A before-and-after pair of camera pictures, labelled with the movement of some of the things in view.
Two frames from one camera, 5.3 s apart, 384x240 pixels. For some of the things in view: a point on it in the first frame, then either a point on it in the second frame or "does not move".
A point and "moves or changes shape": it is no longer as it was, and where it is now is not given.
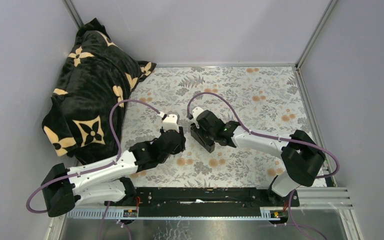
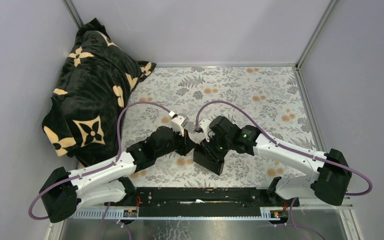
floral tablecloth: (269, 98) does not move
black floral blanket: (97, 73) does not move
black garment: (201, 137) moves or changes shape
